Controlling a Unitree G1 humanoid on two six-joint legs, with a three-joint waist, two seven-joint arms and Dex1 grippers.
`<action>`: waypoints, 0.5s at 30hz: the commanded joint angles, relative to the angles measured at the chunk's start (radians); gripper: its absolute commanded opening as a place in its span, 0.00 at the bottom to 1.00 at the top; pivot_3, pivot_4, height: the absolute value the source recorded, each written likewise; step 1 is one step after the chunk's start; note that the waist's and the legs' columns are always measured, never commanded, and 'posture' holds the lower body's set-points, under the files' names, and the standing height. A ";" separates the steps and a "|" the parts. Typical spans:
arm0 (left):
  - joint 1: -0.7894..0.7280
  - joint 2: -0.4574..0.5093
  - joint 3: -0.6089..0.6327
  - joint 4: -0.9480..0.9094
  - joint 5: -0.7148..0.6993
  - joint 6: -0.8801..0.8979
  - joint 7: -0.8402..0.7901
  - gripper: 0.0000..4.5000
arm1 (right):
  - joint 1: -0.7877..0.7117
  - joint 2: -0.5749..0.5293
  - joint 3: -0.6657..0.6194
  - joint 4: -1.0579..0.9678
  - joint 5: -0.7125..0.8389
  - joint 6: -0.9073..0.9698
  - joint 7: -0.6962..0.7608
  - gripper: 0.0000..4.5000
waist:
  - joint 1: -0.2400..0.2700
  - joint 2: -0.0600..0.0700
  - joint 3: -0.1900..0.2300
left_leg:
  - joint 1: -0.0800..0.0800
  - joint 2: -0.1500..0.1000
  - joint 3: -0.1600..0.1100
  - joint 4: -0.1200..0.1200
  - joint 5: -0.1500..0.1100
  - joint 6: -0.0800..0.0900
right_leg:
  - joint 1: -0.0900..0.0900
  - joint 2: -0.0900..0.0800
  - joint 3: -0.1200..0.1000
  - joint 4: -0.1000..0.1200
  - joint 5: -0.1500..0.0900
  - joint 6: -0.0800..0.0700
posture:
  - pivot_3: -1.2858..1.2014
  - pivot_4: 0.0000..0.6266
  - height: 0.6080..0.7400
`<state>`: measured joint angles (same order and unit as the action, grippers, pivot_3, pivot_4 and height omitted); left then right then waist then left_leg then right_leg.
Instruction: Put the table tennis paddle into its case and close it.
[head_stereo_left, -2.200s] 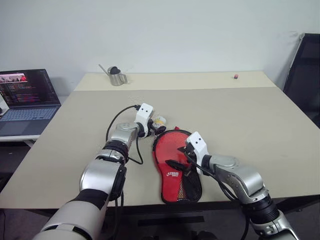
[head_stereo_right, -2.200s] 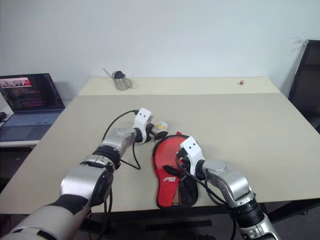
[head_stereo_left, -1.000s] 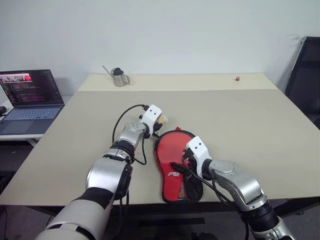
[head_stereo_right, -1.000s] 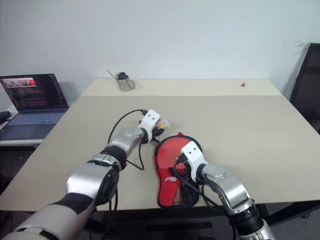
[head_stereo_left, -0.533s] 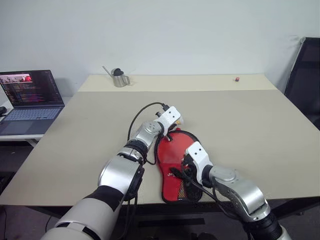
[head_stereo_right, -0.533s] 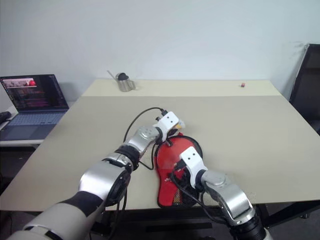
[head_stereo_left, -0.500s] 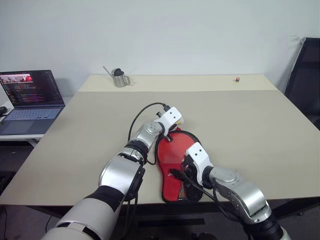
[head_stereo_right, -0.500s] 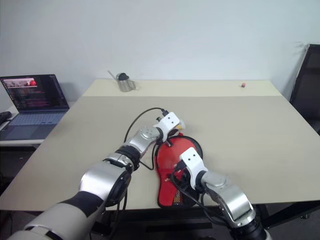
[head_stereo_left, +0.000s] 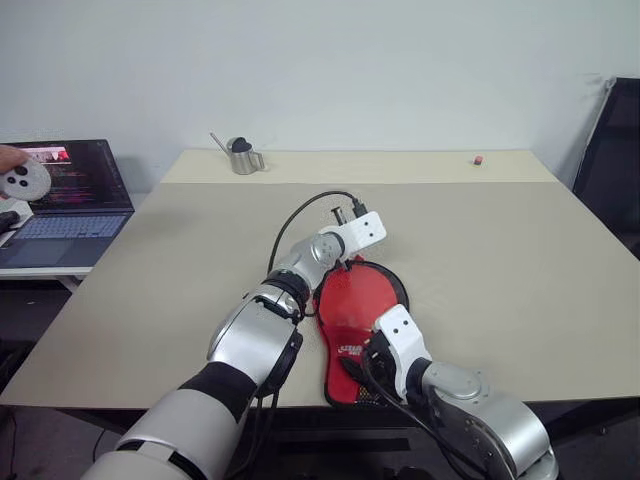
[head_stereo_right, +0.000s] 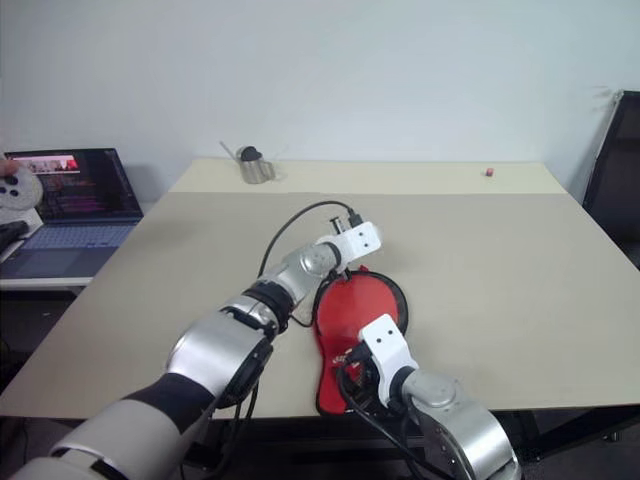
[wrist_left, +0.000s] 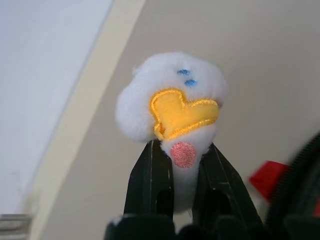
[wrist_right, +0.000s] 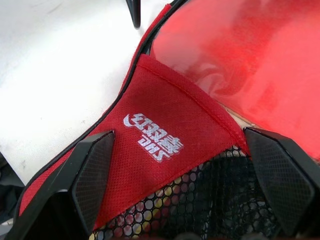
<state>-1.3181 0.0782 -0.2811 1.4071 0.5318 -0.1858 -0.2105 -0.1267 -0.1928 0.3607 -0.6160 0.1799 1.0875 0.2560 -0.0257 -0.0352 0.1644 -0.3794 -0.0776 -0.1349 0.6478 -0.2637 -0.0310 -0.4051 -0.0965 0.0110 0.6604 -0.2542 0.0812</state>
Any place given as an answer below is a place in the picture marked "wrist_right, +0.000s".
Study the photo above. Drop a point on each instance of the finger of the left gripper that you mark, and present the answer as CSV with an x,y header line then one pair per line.
x,y
135,12

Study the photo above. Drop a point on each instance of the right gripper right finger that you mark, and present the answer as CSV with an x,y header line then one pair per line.
x,y
287,180

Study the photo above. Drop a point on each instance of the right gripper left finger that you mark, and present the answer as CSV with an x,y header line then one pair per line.
x,y
62,200

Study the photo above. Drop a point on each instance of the red and black paddle case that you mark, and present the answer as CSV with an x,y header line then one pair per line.
x,y
162,105

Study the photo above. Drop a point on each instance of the red table tennis paddle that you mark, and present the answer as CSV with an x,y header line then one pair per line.
x,y
250,62

